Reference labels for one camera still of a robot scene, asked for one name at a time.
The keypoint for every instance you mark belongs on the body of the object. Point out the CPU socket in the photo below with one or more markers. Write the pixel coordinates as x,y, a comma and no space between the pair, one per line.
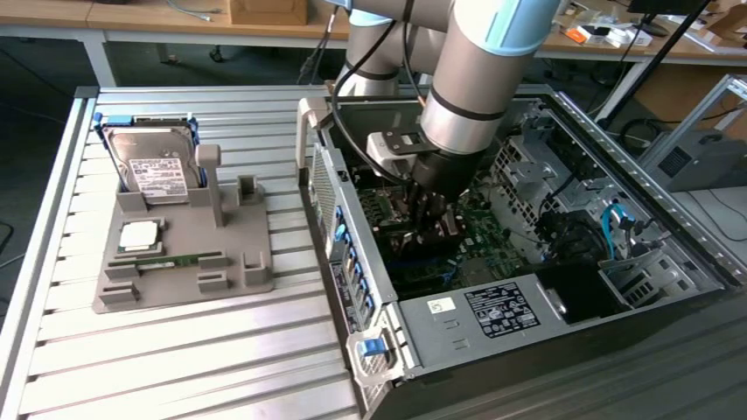
396,205

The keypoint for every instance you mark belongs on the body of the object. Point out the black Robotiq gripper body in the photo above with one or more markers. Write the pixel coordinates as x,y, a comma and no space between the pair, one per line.
444,172

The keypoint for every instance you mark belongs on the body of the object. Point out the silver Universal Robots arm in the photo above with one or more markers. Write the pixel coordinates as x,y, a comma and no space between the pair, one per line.
466,65

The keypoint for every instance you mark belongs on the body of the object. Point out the grey power supply unit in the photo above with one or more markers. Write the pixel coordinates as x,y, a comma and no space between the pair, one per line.
442,332

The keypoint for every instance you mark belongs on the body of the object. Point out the small orange box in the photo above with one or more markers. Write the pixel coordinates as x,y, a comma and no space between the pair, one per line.
578,35

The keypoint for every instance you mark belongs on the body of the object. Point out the flat white box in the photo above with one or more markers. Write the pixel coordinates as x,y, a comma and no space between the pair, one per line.
638,40

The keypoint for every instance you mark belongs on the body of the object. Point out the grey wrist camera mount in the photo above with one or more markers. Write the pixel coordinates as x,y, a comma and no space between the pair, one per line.
390,151

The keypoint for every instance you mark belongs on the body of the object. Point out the green motherboard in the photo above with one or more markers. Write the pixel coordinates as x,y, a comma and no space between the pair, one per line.
489,245

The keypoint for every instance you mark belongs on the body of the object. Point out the blue case latch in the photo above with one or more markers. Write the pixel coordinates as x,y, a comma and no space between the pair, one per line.
372,347

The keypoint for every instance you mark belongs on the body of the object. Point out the wooden desk with grey legs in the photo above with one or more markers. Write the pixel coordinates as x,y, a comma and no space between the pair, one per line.
676,51
145,22

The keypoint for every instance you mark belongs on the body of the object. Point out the brown cardboard stand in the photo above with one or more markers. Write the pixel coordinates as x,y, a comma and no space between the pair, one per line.
729,26

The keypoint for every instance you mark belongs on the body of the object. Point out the grey plastic parts rack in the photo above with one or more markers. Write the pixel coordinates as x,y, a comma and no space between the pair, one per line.
174,280

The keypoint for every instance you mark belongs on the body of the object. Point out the aluminium profile frame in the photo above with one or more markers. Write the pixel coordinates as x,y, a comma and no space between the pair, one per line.
717,94

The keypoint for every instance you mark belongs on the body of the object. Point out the tall perforated disk bay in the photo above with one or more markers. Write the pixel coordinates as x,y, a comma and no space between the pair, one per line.
525,170

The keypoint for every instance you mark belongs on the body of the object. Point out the silver CPU chip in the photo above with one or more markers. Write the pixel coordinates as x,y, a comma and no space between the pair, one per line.
140,236

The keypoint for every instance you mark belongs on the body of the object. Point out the black monitor with stand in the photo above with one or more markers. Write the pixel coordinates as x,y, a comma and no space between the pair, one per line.
649,28

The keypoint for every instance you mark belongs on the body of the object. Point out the black slanted pole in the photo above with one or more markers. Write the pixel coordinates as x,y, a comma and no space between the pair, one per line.
658,57

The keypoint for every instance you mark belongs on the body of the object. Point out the graphics card with metal bracket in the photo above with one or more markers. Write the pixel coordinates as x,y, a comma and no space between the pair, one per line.
416,247

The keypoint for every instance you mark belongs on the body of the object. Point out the grey computer tower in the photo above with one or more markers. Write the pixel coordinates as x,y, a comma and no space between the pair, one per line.
712,162

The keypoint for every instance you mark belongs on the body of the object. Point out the small grey disk bay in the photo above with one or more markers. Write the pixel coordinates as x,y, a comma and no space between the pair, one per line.
641,280

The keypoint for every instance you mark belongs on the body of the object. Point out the hard disk in blue carrier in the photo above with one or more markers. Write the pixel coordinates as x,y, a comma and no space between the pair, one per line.
154,166

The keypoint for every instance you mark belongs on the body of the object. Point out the open black PC case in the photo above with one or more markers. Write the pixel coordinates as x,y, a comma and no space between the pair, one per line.
582,350

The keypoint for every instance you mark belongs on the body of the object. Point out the brown cardboard box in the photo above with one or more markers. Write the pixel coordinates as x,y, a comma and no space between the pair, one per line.
268,12

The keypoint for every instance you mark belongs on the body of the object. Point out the green RAM stick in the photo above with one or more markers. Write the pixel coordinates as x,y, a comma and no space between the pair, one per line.
169,261

